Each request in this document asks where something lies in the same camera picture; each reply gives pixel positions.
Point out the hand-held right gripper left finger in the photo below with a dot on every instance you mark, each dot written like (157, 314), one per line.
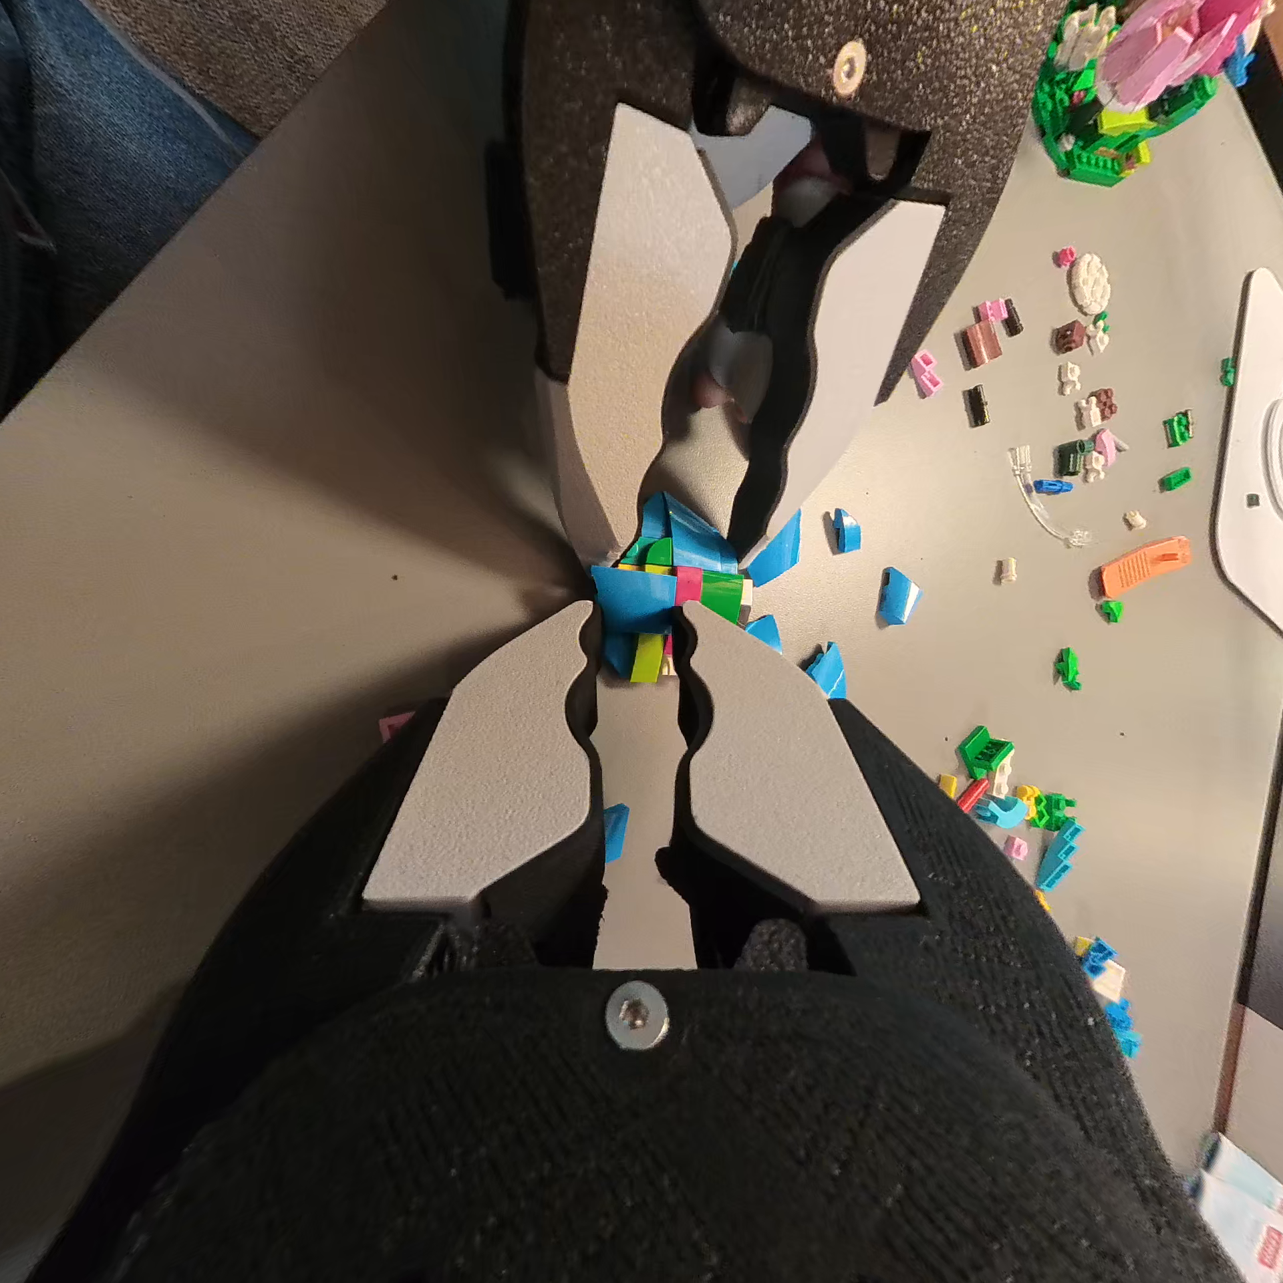
(481, 793)

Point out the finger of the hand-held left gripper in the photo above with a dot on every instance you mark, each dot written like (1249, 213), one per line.
(643, 262)
(862, 311)

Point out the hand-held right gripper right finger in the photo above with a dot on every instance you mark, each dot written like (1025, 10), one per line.
(793, 793)

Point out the blue multicoloured lego assembly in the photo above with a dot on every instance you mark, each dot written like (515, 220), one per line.
(643, 594)

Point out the pink square lego brick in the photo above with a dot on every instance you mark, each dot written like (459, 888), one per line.
(397, 727)

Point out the scatter of small lego pieces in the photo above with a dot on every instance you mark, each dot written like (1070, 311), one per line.
(980, 344)

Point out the pink flower lego model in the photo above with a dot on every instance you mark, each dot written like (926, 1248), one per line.
(1134, 91)

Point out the pile of bright lego pieces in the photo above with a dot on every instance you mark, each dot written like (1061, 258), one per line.
(988, 755)

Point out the white round lego plate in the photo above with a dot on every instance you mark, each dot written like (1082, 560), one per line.
(1091, 284)

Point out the clear plastic lego piece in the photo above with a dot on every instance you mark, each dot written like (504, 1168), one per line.
(1038, 502)

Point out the person's left hand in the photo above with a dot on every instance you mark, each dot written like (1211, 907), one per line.
(718, 399)

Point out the group of blue slope bricks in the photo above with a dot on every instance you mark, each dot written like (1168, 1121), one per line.
(898, 598)

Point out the pile of blue white bricks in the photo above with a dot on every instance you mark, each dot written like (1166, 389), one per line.
(1108, 978)

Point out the orange brick separator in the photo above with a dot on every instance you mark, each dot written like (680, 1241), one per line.
(1144, 568)

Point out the person's leg in jeans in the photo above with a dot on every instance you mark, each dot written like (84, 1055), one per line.
(91, 151)

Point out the white printed paper packet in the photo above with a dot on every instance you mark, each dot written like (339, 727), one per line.
(1243, 1203)

